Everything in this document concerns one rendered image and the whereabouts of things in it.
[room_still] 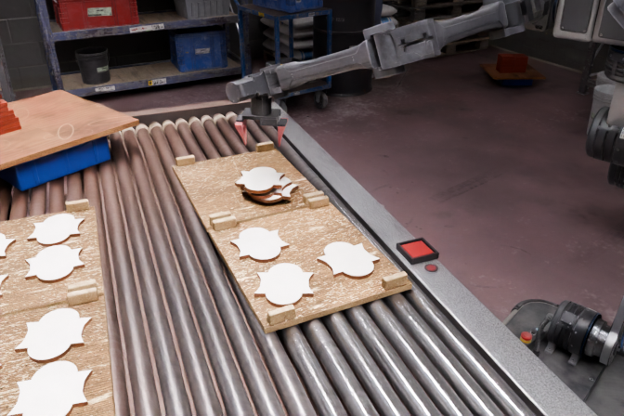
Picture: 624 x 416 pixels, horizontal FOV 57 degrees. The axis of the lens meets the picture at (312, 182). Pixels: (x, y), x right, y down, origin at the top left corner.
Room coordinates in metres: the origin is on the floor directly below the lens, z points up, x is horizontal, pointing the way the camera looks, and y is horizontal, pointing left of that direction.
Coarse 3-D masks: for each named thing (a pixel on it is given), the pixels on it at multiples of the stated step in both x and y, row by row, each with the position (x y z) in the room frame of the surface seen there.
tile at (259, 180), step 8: (256, 168) 1.50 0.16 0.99; (264, 168) 1.50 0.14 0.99; (272, 168) 1.50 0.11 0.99; (248, 176) 1.45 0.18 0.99; (256, 176) 1.45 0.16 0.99; (264, 176) 1.45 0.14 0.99; (272, 176) 1.45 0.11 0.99; (280, 176) 1.45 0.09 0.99; (240, 184) 1.40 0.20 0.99; (248, 184) 1.40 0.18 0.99; (256, 184) 1.40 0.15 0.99; (264, 184) 1.40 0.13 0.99; (272, 184) 1.40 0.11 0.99; (280, 184) 1.40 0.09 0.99; (256, 192) 1.37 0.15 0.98; (264, 192) 1.37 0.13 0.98
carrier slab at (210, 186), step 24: (192, 168) 1.62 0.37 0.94; (216, 168) 1.62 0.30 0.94; (240, 168) 1.62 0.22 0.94; (288, 168) 1.62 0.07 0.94; (192, 192) 1.45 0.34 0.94; (216, 192) 1.45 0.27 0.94; (240, 192) 1.45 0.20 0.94; (312, 192) 1.45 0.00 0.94; (240, 216) 1.32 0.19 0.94; (264, 216) 1.33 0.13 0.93
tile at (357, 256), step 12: (324, 252) 1.13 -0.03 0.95; (336, 252) 1.13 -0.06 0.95; (348, 252) 1.13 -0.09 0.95; (360, 252) 1.13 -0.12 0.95; (324, 264) 1.10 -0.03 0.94; (336, 264) 1.08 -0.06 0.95; (348, 264) 1.08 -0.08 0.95; (360, 264) 1.08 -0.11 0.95; (372, 264) 1.08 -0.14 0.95; (336, 276) 1.05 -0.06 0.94; (348, 276) 1.05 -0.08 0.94; (360, 276) 1.04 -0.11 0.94
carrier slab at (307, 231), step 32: (256, 224) 1.28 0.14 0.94; (288, 224) 1.28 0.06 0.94; (320, 224) 1.28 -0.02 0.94; (224, 256) 1.13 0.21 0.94; (288, 256) 1.13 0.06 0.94; (384, 256) 1.13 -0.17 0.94; (256, 288) 1.01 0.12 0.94; (320, 288) 1.01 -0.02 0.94; (352, 288) 1.01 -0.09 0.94; (288, 320) 0.90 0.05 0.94
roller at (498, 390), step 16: (272, 128) 1.99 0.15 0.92; (288, 144) 1.85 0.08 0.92; (288, 160) 1.76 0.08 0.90; (336, 208) 1.40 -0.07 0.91; (352, 224) 1.31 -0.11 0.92; (416, 288) 1.03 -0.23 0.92; (416, 304) 0.99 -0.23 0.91; (432, 304) 0.98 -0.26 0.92; (432, 320) 0.93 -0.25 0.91; (448, 320) 0.93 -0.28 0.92; (448, 336) 0.88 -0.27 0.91; (464, 352) 0.84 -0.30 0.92; (464, 368) 0.82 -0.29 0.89; (480, 368) 0.79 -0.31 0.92; (480, 384) 0.77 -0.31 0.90; (496, 384) 0.75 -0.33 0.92; (496, 400) 0.73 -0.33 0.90; (512, 400) 0.72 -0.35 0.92
